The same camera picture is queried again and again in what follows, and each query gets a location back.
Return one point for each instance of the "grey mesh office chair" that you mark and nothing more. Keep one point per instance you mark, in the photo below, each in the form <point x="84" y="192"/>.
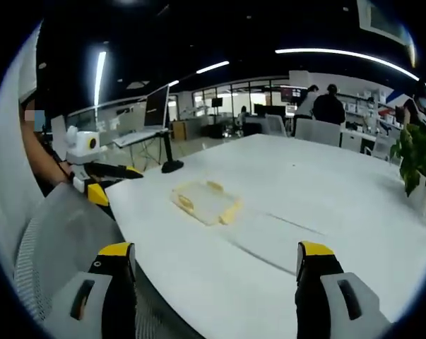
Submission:
<point x="68" y="229"/>

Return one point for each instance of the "long ceiling light strip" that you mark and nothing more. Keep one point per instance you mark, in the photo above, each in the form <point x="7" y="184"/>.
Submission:
<point x="347" y="54"/>

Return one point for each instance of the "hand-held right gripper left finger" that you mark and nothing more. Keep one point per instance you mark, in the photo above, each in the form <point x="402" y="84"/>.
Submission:
<point x="106" y="300"/>

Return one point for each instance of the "person's white shirt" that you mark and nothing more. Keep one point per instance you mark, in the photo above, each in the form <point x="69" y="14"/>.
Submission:
<point x="7" y="141"/>

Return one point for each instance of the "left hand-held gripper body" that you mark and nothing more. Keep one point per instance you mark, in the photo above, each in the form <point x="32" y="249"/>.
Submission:
<point x="82" y="143"/>

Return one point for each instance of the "ceiling air vent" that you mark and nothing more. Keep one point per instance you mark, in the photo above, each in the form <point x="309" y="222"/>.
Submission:
<point x="384" y="17"/>

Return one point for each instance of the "white office chair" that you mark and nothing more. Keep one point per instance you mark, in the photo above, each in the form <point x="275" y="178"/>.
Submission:
<point x="316" y="131"/>
<point x="276" y="124"/>

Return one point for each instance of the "green potted plant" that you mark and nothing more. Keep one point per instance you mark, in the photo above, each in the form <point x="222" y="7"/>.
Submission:
<point x="419" y="155"/>

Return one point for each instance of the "wall screen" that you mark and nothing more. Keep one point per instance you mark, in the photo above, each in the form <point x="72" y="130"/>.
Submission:
<point x="291" y="94"/>

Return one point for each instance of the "short ceiling light strip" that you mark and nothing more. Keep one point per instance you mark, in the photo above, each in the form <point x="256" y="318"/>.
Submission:
<point x="99" y="76"/>
<point x="212" y="67"/>

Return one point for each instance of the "white storage shelves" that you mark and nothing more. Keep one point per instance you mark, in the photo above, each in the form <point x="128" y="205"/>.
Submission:
<point x="369" y="104"/>

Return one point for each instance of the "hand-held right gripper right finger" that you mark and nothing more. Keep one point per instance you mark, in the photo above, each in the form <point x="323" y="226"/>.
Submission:
<point x="325" y="282"/>

